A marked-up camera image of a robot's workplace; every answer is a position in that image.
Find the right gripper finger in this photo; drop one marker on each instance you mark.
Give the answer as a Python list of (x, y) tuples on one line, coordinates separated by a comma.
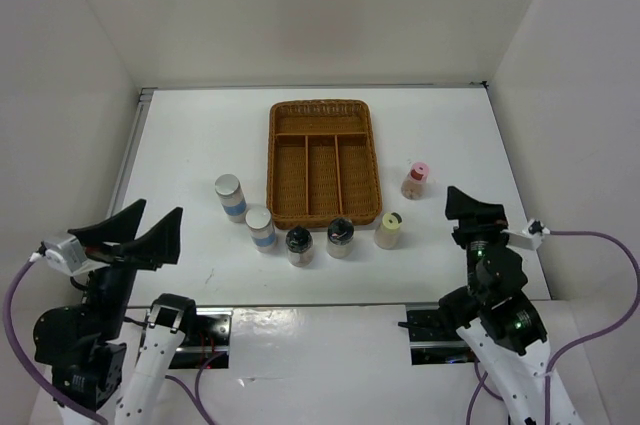
[(481, 212), (459, 205)]

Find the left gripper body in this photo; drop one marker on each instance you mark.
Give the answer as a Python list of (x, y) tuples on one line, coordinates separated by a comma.
[(117, 270)]

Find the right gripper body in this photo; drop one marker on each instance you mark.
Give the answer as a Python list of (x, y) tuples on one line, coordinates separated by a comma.
[(475, 241)]

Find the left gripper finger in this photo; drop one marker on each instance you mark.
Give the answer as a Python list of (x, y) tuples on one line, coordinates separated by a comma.
[(159, 246), (117, 229)]

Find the pink-lid spice jar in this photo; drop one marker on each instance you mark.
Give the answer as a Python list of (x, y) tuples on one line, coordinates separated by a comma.
[(414, 185)]

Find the yellow-lid spice jar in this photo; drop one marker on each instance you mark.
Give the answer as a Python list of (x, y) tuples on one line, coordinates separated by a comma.
[(388, 231)]

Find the silver-lid jar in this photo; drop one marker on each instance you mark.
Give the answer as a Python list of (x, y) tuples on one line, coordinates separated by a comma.
[(231, 196)]

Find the white-lid jar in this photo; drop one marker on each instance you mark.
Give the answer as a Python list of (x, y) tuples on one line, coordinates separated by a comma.
[(261, 228)]

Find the black-cap spice jar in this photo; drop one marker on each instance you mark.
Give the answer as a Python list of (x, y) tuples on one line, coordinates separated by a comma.
[(340, 235), (300, 246)]

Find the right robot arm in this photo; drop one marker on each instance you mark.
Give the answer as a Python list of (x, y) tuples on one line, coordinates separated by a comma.
[(495, 318)]

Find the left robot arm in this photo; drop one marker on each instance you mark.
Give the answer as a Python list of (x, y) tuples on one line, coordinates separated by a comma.
[(79, 342)]

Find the brown wicker divided basket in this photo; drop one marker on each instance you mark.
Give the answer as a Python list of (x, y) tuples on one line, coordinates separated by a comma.
[(322, 163)]

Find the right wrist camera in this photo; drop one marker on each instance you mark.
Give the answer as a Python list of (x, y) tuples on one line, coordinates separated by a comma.
[(529, 238)]

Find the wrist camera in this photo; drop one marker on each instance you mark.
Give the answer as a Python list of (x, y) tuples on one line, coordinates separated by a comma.
[(529, 238), (64, 254)]

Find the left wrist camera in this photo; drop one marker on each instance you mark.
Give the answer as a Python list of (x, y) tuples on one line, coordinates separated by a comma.
[(64, 254)]

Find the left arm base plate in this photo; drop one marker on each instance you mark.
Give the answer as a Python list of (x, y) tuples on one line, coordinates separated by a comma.
[(208, 337)]

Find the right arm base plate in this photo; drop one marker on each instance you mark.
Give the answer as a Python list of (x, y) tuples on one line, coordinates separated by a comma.
[(431, 342)]

